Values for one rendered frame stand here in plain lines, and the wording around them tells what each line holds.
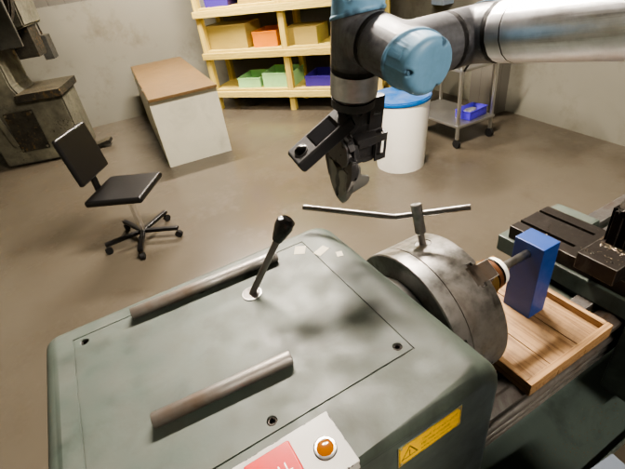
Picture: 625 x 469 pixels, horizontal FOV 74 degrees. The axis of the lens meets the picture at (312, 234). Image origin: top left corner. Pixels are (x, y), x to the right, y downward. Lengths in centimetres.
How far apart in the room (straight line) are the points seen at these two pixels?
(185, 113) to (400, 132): 228
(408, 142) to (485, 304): 301
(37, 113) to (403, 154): 430
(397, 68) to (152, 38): 659
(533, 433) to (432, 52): 116
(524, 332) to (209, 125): 410
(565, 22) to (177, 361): 66
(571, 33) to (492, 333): 52
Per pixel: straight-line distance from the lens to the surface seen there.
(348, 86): 65
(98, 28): 700
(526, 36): 58
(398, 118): 365
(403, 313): 69
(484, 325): 83
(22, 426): 267
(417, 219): 84
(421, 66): 54
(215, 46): 643
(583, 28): 54
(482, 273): 85
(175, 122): 473
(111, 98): 713
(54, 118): 600
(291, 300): 73
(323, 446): 56
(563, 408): 153
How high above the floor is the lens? 175
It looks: 34 degrees down
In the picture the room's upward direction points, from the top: 9 degrees counter-clockwise
